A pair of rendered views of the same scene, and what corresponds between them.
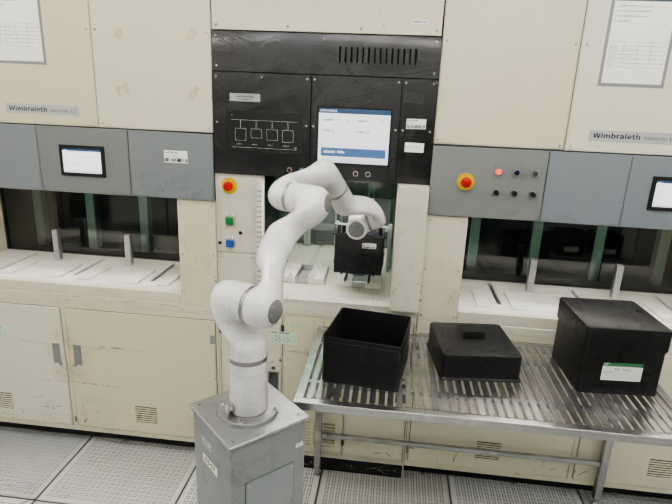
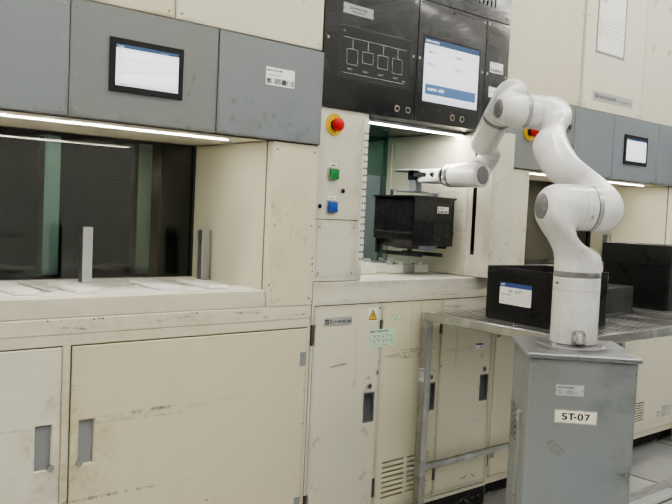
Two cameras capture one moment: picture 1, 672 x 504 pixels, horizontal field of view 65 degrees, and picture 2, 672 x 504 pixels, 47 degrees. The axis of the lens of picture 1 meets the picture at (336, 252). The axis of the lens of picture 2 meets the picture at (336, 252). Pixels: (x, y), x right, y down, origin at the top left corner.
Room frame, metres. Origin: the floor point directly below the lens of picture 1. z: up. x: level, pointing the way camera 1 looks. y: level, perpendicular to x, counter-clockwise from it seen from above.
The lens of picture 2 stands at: (0.53, 2.15, 1.09)
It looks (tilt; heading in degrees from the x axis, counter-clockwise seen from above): 3 degrees down; 314
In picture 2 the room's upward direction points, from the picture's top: 3 degrees clockwise
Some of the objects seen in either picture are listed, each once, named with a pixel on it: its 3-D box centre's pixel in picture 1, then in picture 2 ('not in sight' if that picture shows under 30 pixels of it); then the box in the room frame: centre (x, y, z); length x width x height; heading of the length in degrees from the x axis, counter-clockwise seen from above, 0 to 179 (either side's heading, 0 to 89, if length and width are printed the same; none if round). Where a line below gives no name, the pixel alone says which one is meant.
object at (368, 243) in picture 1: (360, 242); (414, 212); (2.31, -0.11, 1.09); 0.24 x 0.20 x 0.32; 84
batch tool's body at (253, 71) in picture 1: (329, 250); (336, 240); (2.57, 0.04, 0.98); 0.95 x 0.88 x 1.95; 174
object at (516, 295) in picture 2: (368, 347); (545, 294); (1.77, -0.13, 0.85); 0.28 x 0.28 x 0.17; 76
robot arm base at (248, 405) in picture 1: (248, 384); (574, 311); (1.47, 0.26, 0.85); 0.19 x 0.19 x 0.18
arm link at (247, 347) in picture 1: (239, 319); (569, 230); (1.49, 0.29, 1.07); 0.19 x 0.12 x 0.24; 60
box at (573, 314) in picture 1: (606, 344); (649, 274); (1.79, -1.01, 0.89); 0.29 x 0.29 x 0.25; 88
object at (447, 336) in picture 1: (472, 346); (580, 293); (1.85, -0.54, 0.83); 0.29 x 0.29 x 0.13; 1
